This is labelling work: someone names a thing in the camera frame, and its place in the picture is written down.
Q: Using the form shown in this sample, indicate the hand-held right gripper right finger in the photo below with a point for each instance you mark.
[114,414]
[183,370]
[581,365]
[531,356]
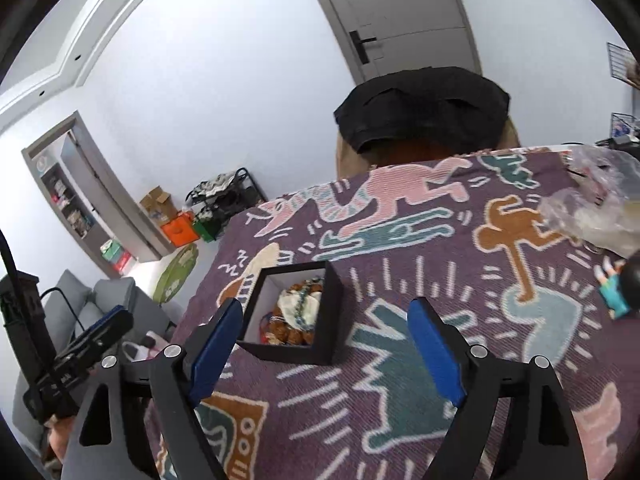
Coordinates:
[440,355]

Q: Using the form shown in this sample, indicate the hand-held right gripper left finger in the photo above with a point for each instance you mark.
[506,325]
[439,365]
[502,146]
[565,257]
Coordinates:
[215,355]

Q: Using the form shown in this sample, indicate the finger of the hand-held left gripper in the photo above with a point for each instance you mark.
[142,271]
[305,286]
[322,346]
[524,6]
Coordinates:
[107,321]

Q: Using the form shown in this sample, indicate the black jewelry box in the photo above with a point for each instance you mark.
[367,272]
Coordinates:
[295,352]

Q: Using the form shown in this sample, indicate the white cloth pouch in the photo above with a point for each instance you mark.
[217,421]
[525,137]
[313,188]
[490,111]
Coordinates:
[290,305]

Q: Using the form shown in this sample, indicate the grey sofa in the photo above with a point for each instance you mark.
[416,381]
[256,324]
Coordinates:
[110,295]

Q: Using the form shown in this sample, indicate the green round board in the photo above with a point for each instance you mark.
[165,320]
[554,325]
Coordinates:
[175,275]

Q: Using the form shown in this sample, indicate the printed purple blanket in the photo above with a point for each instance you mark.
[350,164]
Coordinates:
[425,270]

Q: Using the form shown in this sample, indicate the orange box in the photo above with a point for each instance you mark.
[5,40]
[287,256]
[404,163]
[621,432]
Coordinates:
[177,230]

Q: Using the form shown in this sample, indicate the green box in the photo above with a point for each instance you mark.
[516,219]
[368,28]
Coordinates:
[207,227]

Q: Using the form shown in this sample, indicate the cardboard box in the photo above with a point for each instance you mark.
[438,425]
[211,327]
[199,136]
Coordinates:
[157,202]

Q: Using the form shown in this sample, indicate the black shoe rack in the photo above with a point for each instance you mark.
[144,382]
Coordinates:
[225,200]

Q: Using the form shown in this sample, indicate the cartoon figure toy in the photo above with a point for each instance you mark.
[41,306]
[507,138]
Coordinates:
[617,290]

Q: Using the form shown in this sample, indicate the clear plastic bag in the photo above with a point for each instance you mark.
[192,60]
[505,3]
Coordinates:
[600,220]

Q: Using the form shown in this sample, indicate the black cloth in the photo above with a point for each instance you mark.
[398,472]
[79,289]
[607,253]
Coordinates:
[425,105]

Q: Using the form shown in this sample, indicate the grey wall cabinet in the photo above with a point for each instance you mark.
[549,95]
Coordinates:
[100,200]

